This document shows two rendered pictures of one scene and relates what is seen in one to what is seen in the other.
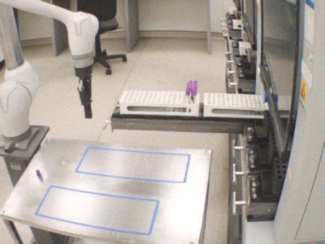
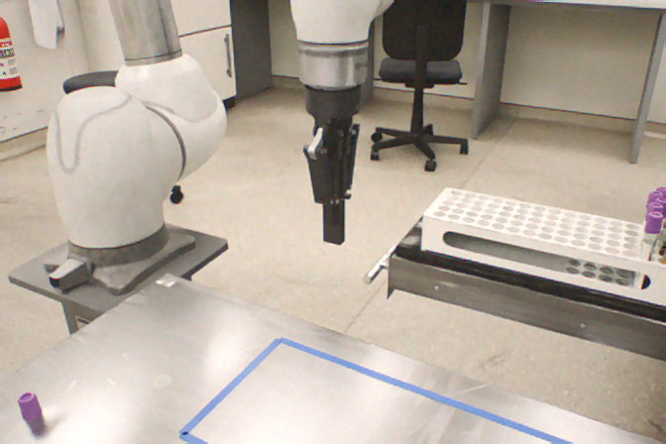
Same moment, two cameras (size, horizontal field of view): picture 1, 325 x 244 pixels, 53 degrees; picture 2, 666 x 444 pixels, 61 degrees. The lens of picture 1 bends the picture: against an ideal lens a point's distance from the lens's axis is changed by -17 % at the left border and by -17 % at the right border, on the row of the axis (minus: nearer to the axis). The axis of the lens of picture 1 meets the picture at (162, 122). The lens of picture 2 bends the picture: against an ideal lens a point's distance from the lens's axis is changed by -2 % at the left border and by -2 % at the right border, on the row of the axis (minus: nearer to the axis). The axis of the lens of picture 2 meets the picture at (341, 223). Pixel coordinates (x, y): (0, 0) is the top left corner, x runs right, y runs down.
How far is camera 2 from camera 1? 74 cm
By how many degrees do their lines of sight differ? 17
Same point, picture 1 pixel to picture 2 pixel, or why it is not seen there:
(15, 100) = (107, 145)
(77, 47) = (314, 14)
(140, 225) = not seen: outside the picture
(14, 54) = (145, 20)
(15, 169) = not seen: hidden behind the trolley
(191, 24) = (604, 100)
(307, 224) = not seen: outside the picture
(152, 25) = (525, 93)
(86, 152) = (265, 356)
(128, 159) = (402, 429)
